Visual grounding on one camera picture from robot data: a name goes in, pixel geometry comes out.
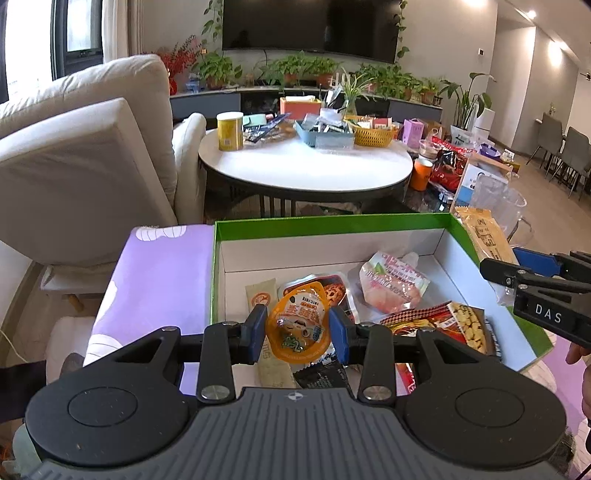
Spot round white coffee table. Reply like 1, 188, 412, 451
198, 122, 413, 217

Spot black framed window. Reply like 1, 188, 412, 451
0, 0, 105, 104

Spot blue white carton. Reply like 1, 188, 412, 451
450, 159, 509, 208

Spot tan snack packet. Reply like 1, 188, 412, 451
455, 207, 520, 306

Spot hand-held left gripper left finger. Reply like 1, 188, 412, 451
83, 305, 269, 404

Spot blue plastic tray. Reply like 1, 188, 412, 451
294, 117, 356, 149

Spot grey dining chair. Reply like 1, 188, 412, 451
526, 113, 565, 171
551, 127, 591, 186

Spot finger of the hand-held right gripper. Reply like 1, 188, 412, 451
512, 247, 591, 278
479, 258, 591, 294

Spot grey television cabinet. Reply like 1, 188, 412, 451
170, 88, 443, 126

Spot beige footstool wooden legs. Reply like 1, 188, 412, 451
39, 264, 118, 315

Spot cream curtain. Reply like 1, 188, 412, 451
102, 0, 139, 62

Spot purple floral tablecloth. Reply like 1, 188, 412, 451
85, 224, 591, 467

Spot large red snack bag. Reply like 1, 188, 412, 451
431, 147, 475, 193

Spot dark round side table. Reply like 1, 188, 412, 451
402, 180, 455, 214

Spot clear glass pitcher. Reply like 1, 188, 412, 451
470, 174, 533, 245

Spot pink gift box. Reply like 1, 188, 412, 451
403, 119, 426, 147

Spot person's right hand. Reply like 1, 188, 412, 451
566, 343, 591, 418

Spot spider plant in glass vase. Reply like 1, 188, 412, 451
332, 71, 376, 116

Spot tall broad-leaf plant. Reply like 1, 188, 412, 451
441, 71, 498, 132

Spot pink spouted jelly pouch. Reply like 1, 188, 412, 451
359, 251, 430, 310

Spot yellow woven basket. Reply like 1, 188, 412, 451
348, 117, 399, 147

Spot red flower arrangement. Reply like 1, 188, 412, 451
145, 37, 205, 95

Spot beige recliner armchair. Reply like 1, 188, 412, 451
0, 54, 207, 267

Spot wall-mounted black television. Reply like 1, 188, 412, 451
222, 0, 399, 64

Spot orange tissue box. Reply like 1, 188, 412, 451
279, 95, 322, 121

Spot row of potted green plants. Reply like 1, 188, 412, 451
198, 51, 444, 105

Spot dark snack packet pile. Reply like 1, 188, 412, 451
244, 115, 296, 145

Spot beige long snack packet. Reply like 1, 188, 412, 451
245, 279, 297, 389

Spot dark cloth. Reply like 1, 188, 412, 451
0, 360, 49, 423

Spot green cardboard box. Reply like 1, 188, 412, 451
210, 212, 555, 376

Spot yellow can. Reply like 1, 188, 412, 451
217, 112, 244, 151

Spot red yellow peanut snack packet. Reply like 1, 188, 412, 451
381, 301, 502, 357

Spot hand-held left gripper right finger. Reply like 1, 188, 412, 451
328, 305, 502, 404

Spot orange jelly cup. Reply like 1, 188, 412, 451
265, 284, 333, 365

